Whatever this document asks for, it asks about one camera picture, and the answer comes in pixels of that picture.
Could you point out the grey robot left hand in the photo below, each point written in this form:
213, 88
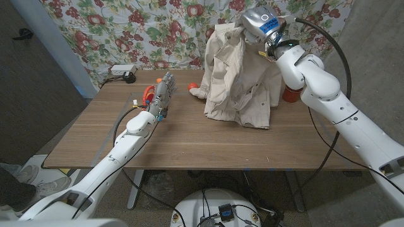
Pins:
163, 94

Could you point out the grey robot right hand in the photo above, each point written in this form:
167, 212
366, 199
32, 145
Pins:
263, 23

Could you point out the beige button jacket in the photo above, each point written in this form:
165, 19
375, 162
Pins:
236, 79

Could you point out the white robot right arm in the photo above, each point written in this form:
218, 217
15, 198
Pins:
347, 123

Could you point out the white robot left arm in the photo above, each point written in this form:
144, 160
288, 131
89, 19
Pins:
110, 164

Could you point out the orange-red ball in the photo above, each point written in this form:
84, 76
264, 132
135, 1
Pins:
192, 86

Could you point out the red cup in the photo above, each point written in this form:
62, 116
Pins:
291, 96

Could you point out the black plug adapter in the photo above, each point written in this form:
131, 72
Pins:
129, 77

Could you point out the white power strip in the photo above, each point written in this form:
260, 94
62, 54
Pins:
123, 69

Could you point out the white table leg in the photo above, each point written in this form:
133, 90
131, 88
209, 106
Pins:
135, 189

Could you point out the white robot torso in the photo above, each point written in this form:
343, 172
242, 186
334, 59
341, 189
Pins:
192, 205

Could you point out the pale round pillar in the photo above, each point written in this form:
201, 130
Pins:
57, 47

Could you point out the black box on torso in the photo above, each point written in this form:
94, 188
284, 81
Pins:
226, 212

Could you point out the grey table leg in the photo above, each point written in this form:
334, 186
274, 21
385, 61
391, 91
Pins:
295, 192

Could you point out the person in dark trousers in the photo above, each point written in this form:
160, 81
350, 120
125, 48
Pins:
15, 192

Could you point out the black wall hook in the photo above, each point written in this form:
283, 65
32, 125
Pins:
22, 33

